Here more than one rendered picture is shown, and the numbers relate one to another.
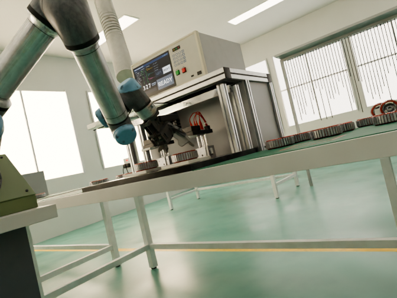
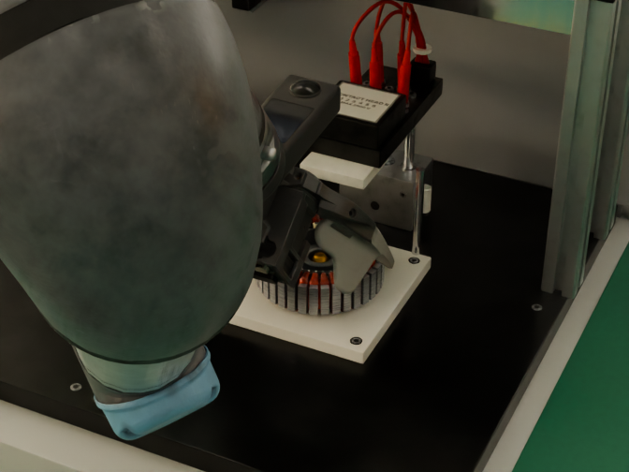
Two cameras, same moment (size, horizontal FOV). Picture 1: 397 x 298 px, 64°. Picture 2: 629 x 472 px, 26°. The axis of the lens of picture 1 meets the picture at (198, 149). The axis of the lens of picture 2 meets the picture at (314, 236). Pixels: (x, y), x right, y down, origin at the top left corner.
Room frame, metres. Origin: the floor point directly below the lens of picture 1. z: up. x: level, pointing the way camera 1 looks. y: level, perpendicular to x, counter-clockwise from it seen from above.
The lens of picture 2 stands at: (0.39, 0.26, 1.49)
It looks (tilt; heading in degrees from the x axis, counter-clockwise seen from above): 34 degrees down; 348
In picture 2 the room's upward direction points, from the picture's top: straight up
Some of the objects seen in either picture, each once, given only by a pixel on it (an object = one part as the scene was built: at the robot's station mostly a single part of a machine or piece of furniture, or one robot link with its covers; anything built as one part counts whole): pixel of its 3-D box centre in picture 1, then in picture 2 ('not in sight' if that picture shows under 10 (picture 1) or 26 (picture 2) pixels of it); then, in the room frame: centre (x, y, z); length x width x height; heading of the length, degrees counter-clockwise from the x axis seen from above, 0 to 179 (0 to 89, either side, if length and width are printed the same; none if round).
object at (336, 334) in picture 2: (186, 162); (319, 285); (1.33, 0.06, 0.78); 0.15 x 0.15 x 0.01; 52
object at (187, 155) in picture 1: (184, 156); (319, 262); (1.33, 0.06, 0.80); 0.11 x 0.11 x 0.04
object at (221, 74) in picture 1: (194, 97); not in sight; (1.66, -0.04, 1.09); 0.68 x 0.44 x 0.05; 52
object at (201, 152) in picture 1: (205, 152); (386, 184); (1.45, -0.03, 0.80); 0.07 x 0.05 x 0.06; 52
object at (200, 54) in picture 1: (190, 73); not in sight; (1.65, -0.05, 1.22); 0.44 x 0.39 x 0.20; 52
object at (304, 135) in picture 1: (298, 138); not in sight; (1.40, -0.43, 0.77); 0.11 x 0.11 x 0.04
